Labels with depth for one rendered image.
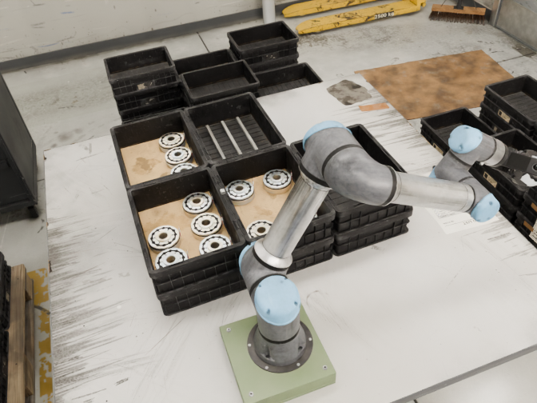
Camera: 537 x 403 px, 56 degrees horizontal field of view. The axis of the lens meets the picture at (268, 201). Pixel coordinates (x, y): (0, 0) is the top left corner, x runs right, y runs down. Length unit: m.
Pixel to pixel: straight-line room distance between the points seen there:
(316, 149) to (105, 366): 0.91
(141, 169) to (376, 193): 1.11
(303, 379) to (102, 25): 3.93
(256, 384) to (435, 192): 0.69
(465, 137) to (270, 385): 0.84
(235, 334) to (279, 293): 0.27
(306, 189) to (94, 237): 0.99
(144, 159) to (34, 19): 2.92
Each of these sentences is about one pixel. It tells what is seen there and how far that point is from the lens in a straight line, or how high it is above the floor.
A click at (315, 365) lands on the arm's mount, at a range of 1.46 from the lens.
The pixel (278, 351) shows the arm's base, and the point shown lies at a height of 0.82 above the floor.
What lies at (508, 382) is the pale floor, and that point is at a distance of 2.44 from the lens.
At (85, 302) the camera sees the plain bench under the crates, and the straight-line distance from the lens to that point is 1.80.
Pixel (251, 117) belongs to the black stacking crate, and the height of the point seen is 0.83.
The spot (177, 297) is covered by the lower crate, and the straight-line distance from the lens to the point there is 1.61.
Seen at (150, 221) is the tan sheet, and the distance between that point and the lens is 1.78.
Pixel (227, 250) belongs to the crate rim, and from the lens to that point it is 1.50.
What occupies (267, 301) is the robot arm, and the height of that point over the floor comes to 0.98.
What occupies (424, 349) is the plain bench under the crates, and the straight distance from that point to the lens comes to 1.59.
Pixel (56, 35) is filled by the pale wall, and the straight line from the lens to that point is 4.86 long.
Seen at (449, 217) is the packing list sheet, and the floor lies 0.70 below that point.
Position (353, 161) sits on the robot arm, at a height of 1.34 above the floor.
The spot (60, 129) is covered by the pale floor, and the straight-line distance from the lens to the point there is 3.98.
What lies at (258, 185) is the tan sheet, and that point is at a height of 0.83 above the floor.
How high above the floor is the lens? 2.05
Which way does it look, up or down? 44 degrees down
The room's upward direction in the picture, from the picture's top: 5 degrees counter-clockwise
